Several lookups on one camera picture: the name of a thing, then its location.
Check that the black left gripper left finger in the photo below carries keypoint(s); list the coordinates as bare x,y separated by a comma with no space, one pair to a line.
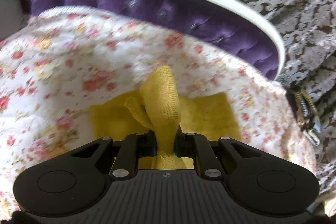
128,152

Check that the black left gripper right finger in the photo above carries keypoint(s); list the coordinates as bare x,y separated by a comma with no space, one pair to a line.
197,147

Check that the mustard yellow knit sweater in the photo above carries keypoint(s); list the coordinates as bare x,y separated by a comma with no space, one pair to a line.
157,106

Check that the floral quilted bedspread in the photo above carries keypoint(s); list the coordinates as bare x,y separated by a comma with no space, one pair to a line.
71,58

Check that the striped crochet blanket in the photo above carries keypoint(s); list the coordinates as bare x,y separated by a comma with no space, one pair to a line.
306,115

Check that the brown silver damask curtain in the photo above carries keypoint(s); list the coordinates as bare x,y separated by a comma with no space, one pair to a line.
288,3

